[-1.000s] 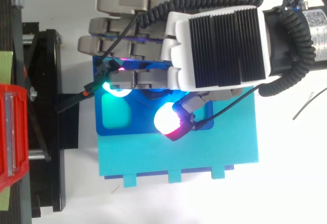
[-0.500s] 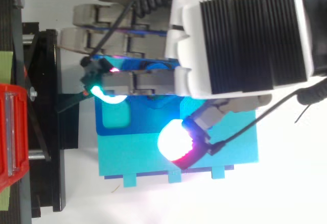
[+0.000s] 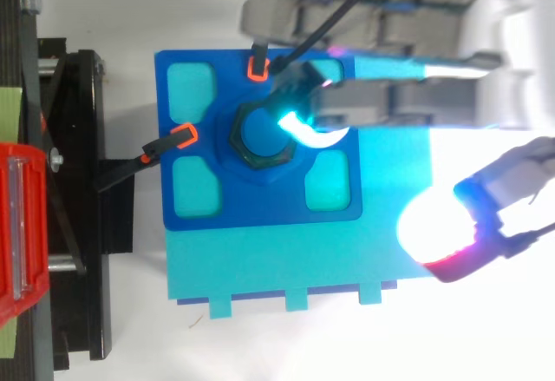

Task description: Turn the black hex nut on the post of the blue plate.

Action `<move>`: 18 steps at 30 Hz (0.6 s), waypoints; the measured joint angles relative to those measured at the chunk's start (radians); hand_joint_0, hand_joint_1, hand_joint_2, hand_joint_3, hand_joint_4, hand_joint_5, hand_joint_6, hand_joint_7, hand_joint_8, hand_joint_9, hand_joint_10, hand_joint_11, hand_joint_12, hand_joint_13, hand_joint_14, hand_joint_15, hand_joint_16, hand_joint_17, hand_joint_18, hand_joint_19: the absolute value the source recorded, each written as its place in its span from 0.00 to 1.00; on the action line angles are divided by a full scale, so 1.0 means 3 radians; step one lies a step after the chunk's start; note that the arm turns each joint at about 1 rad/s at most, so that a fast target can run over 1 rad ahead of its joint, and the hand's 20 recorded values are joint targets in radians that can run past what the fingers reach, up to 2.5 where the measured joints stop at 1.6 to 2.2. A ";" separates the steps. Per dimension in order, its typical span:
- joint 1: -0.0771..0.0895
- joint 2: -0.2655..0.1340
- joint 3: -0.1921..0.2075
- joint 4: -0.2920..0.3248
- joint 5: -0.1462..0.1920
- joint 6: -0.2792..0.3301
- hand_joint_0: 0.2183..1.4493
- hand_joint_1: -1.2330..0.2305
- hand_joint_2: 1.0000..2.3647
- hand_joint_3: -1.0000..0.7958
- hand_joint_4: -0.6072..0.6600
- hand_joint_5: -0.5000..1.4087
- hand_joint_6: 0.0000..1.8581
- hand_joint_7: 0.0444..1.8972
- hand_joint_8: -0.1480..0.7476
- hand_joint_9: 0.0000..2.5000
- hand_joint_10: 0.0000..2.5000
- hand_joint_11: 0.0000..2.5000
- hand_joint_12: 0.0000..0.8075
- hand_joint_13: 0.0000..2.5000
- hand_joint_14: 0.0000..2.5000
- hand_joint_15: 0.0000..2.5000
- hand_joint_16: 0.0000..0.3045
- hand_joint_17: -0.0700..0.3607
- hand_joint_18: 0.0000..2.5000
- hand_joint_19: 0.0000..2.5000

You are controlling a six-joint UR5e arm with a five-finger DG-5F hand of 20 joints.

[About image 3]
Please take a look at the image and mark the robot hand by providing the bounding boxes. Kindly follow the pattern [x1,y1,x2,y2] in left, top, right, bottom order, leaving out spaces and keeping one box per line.
[238,0,555,284]

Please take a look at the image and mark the black hex nut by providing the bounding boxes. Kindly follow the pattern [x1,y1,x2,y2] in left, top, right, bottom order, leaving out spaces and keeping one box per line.
[228,99,297,170]

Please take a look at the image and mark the blue plate with square hollows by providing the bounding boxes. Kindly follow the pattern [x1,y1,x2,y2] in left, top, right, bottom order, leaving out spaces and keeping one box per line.
[154,49,363,232]

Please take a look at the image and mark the large turquoise plate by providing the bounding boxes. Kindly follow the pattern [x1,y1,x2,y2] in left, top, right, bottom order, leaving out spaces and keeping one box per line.
[166,57,432,320]

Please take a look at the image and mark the black-and-orange clip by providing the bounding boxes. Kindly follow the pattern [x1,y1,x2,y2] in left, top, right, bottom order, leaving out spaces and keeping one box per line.
[246,40,271,83]
[95,122,199,192]

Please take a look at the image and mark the black stand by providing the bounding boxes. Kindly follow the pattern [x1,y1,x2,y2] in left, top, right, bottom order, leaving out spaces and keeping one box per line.
[0,0,134,381]

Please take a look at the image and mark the red bin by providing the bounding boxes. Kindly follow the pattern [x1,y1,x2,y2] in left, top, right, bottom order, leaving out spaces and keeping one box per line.
[0,141,51,328]

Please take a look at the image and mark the thin black cable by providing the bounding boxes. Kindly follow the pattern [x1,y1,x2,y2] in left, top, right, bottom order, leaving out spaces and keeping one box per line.
[271,0,391,74]

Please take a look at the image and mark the blue bolt post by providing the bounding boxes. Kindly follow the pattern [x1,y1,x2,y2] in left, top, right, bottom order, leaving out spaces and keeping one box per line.
[240,108,288,159]

